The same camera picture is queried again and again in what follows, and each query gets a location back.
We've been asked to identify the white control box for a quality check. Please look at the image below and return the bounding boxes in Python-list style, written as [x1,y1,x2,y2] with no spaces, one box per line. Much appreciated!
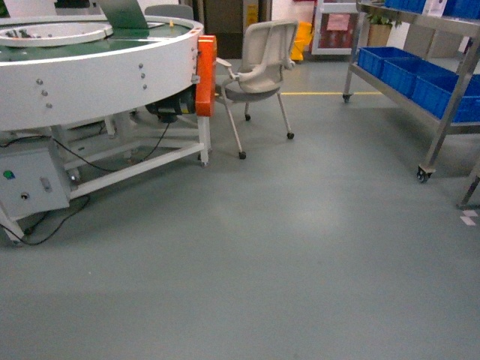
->
[1,139,71,218]

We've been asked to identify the steel shelf cart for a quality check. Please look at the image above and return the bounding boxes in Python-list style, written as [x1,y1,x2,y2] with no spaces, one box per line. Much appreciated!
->
[341,0,480,184]

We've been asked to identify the orange motor guard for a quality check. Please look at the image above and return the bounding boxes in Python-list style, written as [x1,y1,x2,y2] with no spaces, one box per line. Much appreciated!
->
[195,35,217,117]

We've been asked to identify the grey office chair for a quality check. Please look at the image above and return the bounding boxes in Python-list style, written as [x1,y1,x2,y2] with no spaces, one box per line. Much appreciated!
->
[215,19,299,160]

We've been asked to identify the yellow mop bucket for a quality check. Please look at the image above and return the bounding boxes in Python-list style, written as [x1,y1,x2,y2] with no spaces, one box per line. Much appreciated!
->
[291,22,313,62]

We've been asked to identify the blue bin on cart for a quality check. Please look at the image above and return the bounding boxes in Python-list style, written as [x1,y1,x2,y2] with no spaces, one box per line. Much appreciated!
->
[357,46,419,78]

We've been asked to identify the white round conveyor table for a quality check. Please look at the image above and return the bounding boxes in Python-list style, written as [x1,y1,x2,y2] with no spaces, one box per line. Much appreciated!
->
[1,15,211,245]

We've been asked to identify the black power cable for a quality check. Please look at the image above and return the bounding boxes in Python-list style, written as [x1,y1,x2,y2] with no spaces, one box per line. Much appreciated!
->
[0,119,172,247]

